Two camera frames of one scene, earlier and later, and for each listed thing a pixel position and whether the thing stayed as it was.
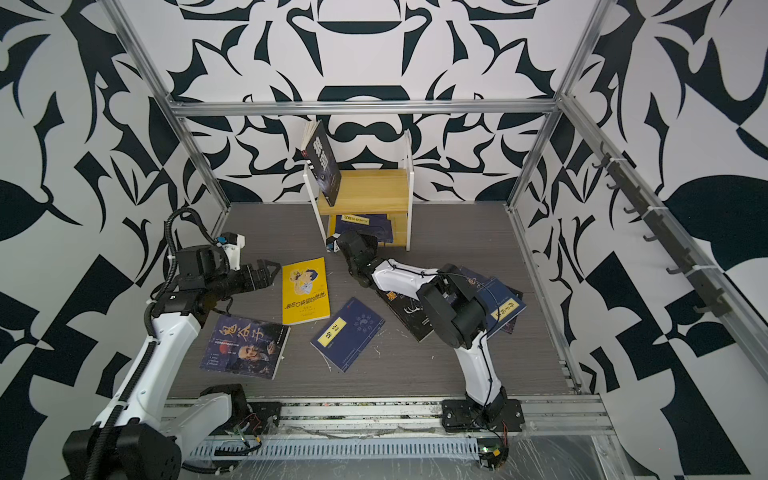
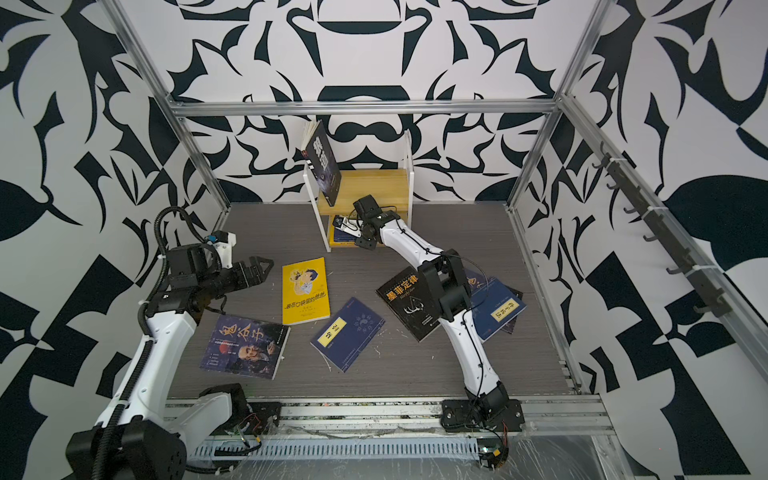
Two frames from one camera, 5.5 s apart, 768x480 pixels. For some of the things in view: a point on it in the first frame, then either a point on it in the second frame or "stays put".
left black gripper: x=263 y=279 stays put
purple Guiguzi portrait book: x=245 y=346 stays put
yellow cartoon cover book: x=305 y=293 stays put
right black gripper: x=371 y=240 to x=365 y=243
